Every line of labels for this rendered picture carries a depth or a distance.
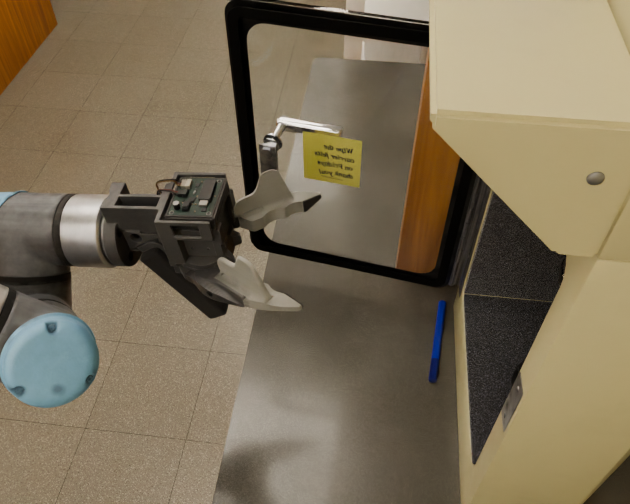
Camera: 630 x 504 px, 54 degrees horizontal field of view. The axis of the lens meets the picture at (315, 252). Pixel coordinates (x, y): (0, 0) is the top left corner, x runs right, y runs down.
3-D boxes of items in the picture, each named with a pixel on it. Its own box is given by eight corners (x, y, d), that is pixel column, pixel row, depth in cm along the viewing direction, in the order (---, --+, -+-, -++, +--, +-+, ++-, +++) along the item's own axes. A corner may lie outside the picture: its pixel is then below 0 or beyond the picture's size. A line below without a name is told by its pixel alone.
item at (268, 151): (276, 183, 81) (274, 149, 77) (260, 180, 81) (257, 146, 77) (280, 173, 82) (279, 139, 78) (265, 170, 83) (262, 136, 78)
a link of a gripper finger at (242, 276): (272, 295, 51) (201, 244, 56) (280, 335, 55) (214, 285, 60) (297, 272, 52) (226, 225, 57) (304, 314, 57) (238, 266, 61)
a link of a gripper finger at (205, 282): (230, 307, 56) (171, 262, 61) (233, 317, 57) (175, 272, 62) (267, 276, 58) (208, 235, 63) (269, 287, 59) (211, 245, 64)
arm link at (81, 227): (79, 281, 63) (106, 225, 69) (121, 283, 63) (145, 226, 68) (50, 231, 58) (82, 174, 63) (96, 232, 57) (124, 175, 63)
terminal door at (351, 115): (447, 290, 90) (512, 36, 60) (251, 247, 95) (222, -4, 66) (448, 286, 90) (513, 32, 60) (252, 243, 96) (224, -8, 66)
